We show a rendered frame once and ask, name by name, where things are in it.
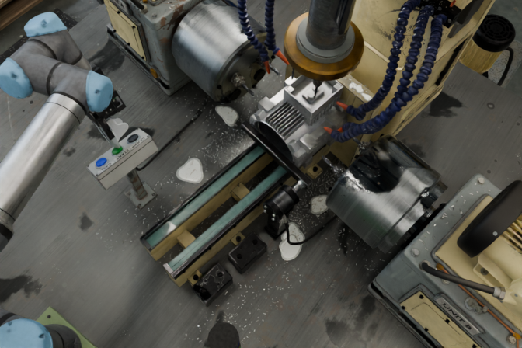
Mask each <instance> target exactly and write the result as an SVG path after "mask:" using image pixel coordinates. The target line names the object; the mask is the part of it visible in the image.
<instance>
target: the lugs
mask: <svg viewBox="0 0 522 348"><path fill-rule="evenodd" d="M335 108H336V110H337V111H339V112H342V111H343V110H344V108H342V107H341V106H339V105H338V104H335ZM254 116H255V118H256V119H257V120H260V121H262V120H263V119H264V118H266V117H267V115H266V113H265V111H264V110H258V111H257V112H256V113H254ZM287 146H288V147H289V149H290V150H291V151H292V152H296V151H297V150H298V149H300V148H301V146H300V145H299V144H298V141H297V140H293V139H292V140H291V141H290V142H289V143H288V144H287Z"/></svg>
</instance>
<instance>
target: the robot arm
mask: <svg viewBox="0 0 522 348"><path fill-rule="evenodd" d="M24 30H25V32H26V34H27V36H28V37H29V39H28V40H27V41H26V42H25V43H24V44H23V45H22V46H21V47H20V48H19V49H18V50H17V51H16V52H15V53H14V54H12V55H11V56H10V57H9V58H6V59H5V61H4V62H3V63H2V64H1V65H0V88H1V89H2V90H3V91H4V92H6V93H7V94H9V95H10V96H12V97H14V98H17V99H21V98H26V97H27V96H28V95H31V94H32V92H33V91H34V92H38V93H41V94H44V95H46V96H49V98H48V99H47V101H46V102H45V104H44V105H43V106H42V107H41V109H40V110H39V112H38V113H37V114H36V116H35V117H34V118H33V119H32V121H31V122H30V124H29V125H28V127H27V128H26V129H25V130H24V131H23V133H22V134H21V136H20V137H19V139H18V140H17V141H16V143H15V144H14V145H13V146H12V148H11V149H10V151H9V152H8V154H7V155H6V156H5V157H4V158H3V160H2V161H1V163H0V253H1V251H2V250H3V249H4V248H5V247H6V246H7V244H8V243H9V241H10V239H11V238H12V236H13V235H14V231H13V228H12V225H13V224H14V222H15V221H16V219H17V217H18V216H19V215H20V213H21V212H22V210H23V208H24V207H25V206H26V204H27V203H28V201H29V200H30V198H31V196H32V195H33V194H34V192H35V191H36V189H37V187H38V186H39V185H40V183H41V182H42V180H43V179H44V177H45V175H46V174H47V173H48V172H49V170H50V168H51V167H52V165H53V164H54V163H55V161H56V160H57V158H58V156H59V155H60V153H61V152H62V151H63V149H64V147H65V146H66V144H67V143H68V142H69V140H70V139H71V137H72V135H73V134H74V132H75V131H76V130H77V128H78V126H79V125H80V123H81V122H82V121H83V119H84V118H85V116H87V117H88V118H89V119H90V120H91V121H92V122H93V123H94V124H95V126H96V127H97V129H98V130H99V131H100V132H101V134H102V135H103V136H104V138H105V139H107V140H108V142H109V143H110V144H111V145H112V146H114V147H115V148H120V144H119V142H118V141H119V139H120V138H121V137H122V136H123V135H124V133H125V132H126V131H127V129H128V124H127V123H123V121H122V120H121V119H120V118H116V119H110V116H113V115H114V114H116V113H117V112H120V111H121V110H123V109H124V108H125V107H126V106H125V104H124V102H123V100H122V99H121V98H120V96H119V94H118V93H117V91H116V90H115V89H114V88H113V85H112V82H111V80H110V79H109V78H107V77H106V76H105V75H104V74H103V72H102V70H101V69H100V68H99V67H96V66H95V65H93V66H90V64H89V63H88V61H87V60H86V58H85V56H84V55H83V53H82V52H81V51H80V49H79V48H78V46H77V44H76V43H75V41H74V40H73V38H72V37H71V35H70V33H69V32H68V30H67V27H66V26H65V25H64V24H63V22H62V21H61V20H60V19H59V18H58V16H57V15H56V14H55V13H53V12H45V13H42V14H39V15H38V16H35V17H33V18H32V19H31V20H30V21H28V22H27V23H26V25H25V26H24ZM116 96H118V98H119V99H120V101H121V102H122V103H123V104H122V105H120V102H119V101H118V100H116ZM0 348H82V344H81V341H80V339H79V337H78V335H77V334H76V332H75V331H73V330H72V329H70V328H68V327H67V326H65V325H60V324H49V325H42V324H40V323H39V322H36V321H34V320H31V319H27V318H24V317H22V316H19V315H16V314H14V313H11V312H9V311H6V310H4V309H1V308H0Z"/></svg>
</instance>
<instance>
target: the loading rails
mask: <svg viewBox="0 0 522 348"><path fill-rule="evenodd" d="M331 147H332V145H331V146H328V145H327V144H325V145H324V146H323V147H322V148H320V149H319V150H318V151H317V152H316V153H315V154H314V155H313V156H312V157H313V161H312V163H311V164H310V165H309V166H308V167H306V168H304V167H303V166H302V165H301V166H300V167H299V169H300V170H301V171H302V172H303V173H304V174H305V173H307V174H308V175H310V177H311V178H313V179H315V178H316V177H318V176H319V175H320V174H321V173H322V171H323V169H322V168H321V167H320V166H319V165H317V163H318V162H319V161H320V160H321V159H322V156H323V155H324V156H326V155H327V154H328V153H329V152H330V149H331ZM272 161H273V158H271V156H269V155H268V154H267V153H266V152H265V151H264V150H263V149H262V148H261V147H260V146H259V145H258V144H257V143H256V142H253V143H252V144H251V145H250V146H248V147H247V149H245V150H244V151H243V152H242V153H240V154H239V155H238V156H237V157H235V158H234V159H233V160H232V161H230V162H229V163H228V164H227V165H226V166H225V167H224V168H223V169H221V170H220V171H219V172H217V173H216V174H215V175H214V176H212V177H211V178H210V179H209V180H208V181H206V182H205V184H203V185H202V186H201V187H200V188H198V189H197V190H196V191H195V192H193V193H192V194H191V195H190V196H188V197H187V198H186V199H185V200H184V201H183V202H182V203H181V204H179V205H178V206H177V207H175V208H174V209H173V210H172V211H170V212H169V213H168V214H167V215H166V216H164V218H163V219H161V220H160V221H159V222H158V223H156V224H155V225H154V226H153V227H151V228H150V229H149V230H148V231H146V232H145V233H144V234H143V235H142V236H141V237H140V238H139V239H140V240H141V243H142V244H143V246H144V247H145V248H146V250H147V252H148V253H149V254H150V255H151V256H152V258H153V259H154V260H155V261H157V260H158V259H160V258H161V257H162V256H163V255H164V254H166V253H167V252H168V251H169V250H170V249H171V248H172V247H173V246H174V245H175V244H177V243H179V244H180V245H181V246H182V247H183V248H184V250H183V251H182V252H181V253H180V254H178V255H177V256H176V257H175V258H174V259H172V260H171V261H170V262H169V263H168V264H165V265H164V268H165V270H166V272H167V273H168V275H169V277H170V278H171V279H172V280H173V281H174V283H175V284H176V285H177V286H178V287H181V286H182V285H183V284H184V283H185V282H186V281H189V282H190V284H191V285H192V286H193V285H194V284H195V283H196V282H197V281H198V280H199V279H200V278H201V277H202V276H203V274H202V273H201V272H200V271H199V269H200V268H201V267H202V266H204V265H205V264H206V263H207V262H208V261H209V260H210V259H212V258H213V257H214V256H215V255H216V254H217V253H218V252H220V251H221V250H222V249H223V248H224V247H225V246H226V245H227V244H228V243H229V242H230V243H231V244H232V245H233V246H234V247H236V246H237V244H239V243H240V242H241V241H242V240H243V239H244V238H245V236H244V235H243V234H242V233H241V231H242V230H244V229H245V228H246V227H247V226H248V225H249V224H250V223H252V222H253V221H254V220H255V219H256V218H257V217H258V216H259V215H261V213H262V212H263V211H264V209H263V202H265V201H266V200H267V199H270V198H271V197H272V195H274V194H275V193H276V192H277V191H278V190H279V188H281V187H282V185H284V184H286V185H288V186H293V185H294V184H295V183H296V182H297V180H296V179H294V178H293V177H292V176H291V175H290V174H289V173H288V172H287V171H286V170H285V169H284V168H282V167H281V166H279V167H277V168H276V169H275V170H274V171H273V172H272V173H270V174H269V175H268V176H267V177H266V178H265V179H264V180H263V181H262V182H261V183H259V184H258V185H257V186H256V187H255V188H254V189H252V190H251V191H249V190H248V189H247V188H246V187H245V186H244V185H245V184H246V183H247V182H248V181H249V180H250V179H252V178H253V177H254V176H255V175H256V174H258V173H259V172H260V171H261V170H262V169H264V168H265V167H266V166H267V165H268V164H270V163H271V162H272ZM231 196H233V197H234V198H235V199H236V200H237V201H238V203H237V204H236V205H234V206H233V207H232V208H231V209H230V210H229V211H227V212H226V213H225V214H224V215H223V216H221V217H220V218H219V219H218V220H217V221H215V222H214V223H213V224H212V225H211V226H210V227H209V228H208V229H207V230H206V231H205V232H203V233H202V234H201V235H200V236H199V237H198V238H195V237H194V236H193V235H192V234H191V233H190V232H191V231H192V230H193V229H194V228H195V227H196V226H197V225H199V224H200V223H201V222H202V221H203V220H204V219H206V218H207V217H208V216H209V215H210V214H212V213H213V212H214V211H215V210H216V209H218V208H219V207H220V206H221V205H222V204H223V203H224V202H225V201H226V200H227V199H229V198H230V197H231Z"/></svg>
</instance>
